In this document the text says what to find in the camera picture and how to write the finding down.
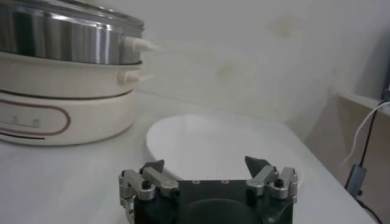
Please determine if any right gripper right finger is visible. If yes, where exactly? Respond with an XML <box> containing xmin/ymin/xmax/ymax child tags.
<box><xmin>244</xmin><ymin>155</ymin><xmax>299</xmax><ymax>201</ymax></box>

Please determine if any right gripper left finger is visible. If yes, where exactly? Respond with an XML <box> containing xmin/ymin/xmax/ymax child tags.
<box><xmin>119</xmin><ymin>158</ymin><xmax>180</xmax><ymax>202</ymax></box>

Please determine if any steel perforated steamer basket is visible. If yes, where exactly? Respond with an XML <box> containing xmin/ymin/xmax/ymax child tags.
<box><xmin>0</xmin><ymin>2</ymin><xmax>160</xmax><ymax>66</ymax></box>

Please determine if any white round plate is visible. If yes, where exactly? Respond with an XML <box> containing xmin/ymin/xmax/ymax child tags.
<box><xmin>146</xmin><ymin>114</ymin><xmax>302</xmax><ymax>189</ymax></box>

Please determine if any black laptop with dark window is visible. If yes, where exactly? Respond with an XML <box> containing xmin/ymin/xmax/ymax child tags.
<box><xmin>381</xmin><ymin>60</ymin><xmax>390</xmax><ymax>101</ymax></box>

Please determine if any black cable with adapter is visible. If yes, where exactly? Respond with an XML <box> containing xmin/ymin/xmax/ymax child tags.
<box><xmin>344</xmin><ymin>102</ymin><xmax>390</xmax><ymax>224</ymax></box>

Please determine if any white charging cable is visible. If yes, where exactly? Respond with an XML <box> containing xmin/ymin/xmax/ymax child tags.
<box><xmin>342</xmin><ymin>100</ymin><xmax>390</xmax><ymax>165</ymax></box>

